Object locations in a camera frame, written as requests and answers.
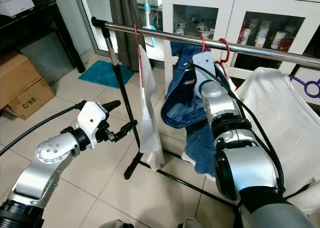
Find red clothes hanger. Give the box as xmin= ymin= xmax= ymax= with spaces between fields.
xmin=132 ymin=23 xmax=143 ymax=84
xmin=200 ymin=34 xmax=208 ymax=53
xmin=214 ymin=37 xmax=231 ymax=76

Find purple clothes hanger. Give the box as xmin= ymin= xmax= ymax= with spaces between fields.
xmin=289 ymin=73 xmax=320 ymax=100

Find small white garment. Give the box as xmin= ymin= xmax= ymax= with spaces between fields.
xmin=137 ymin=44 xmax=166 ymax=171

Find blue denim jeans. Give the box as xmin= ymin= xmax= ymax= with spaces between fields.
xmin=162 ymin=40 xmax=218 ymax=176

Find teal floor mat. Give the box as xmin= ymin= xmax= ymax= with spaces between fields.
xmin=78 ymin=60 xmax=136 ymax=89

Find chrome black garment rack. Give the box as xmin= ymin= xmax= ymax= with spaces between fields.
xmin=91 ymin=17 xmax=320 ymax=224

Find printed cardboard box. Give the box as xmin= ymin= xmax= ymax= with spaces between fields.
xmin=17 ymin=78 xmax=56 ymax=120

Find turquoise white hanging tool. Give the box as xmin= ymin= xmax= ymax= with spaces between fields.
xmin=143 ymin=0 xmax=157 ymax=34

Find white glass door cabinet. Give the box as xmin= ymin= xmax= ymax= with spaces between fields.
xmin=160 ymin=0 xmax=320 ymax=89

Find dark grey curtain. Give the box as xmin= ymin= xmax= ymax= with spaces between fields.
xmin=109 ymin=0 xmax=147 ymax=71

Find robot left leg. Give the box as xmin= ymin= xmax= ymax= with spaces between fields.
xmin=105 ymin=219 xmax=133 ymax=228

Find robot leg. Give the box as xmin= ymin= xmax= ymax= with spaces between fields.
xmin=105 ymin=219 xmax=133 ymax=228
xmin=180 ymin=219 xmax=201 ymax=228

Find large white shirt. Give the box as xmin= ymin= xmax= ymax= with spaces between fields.
xmin=235 ymin=67 xmax=320 ymax=214

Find large plain cardboard box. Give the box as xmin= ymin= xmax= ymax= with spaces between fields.
xmin=0 ymin=52 xmax=42 ymax=109

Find black desk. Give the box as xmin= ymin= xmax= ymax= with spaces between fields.
xmin=0 ymin=0 xmax=87 ymax=74

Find robot right leg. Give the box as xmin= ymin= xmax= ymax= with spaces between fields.
xmin=180 ymin=219 xmax=201 ymax=228

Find white appliance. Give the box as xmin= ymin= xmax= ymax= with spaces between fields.
xmin=0 ymin=0 xmax=36 ymax=17

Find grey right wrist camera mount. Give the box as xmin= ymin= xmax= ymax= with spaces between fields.
xmin=191 ymin=52 xmax=217 ymax=89

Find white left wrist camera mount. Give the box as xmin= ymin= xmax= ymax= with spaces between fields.
xmin=82 ymin=101 xmax=112 ymax=150

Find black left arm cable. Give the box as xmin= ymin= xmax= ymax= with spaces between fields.
xmin=0 ymin=104 xmax=87 ymax=156

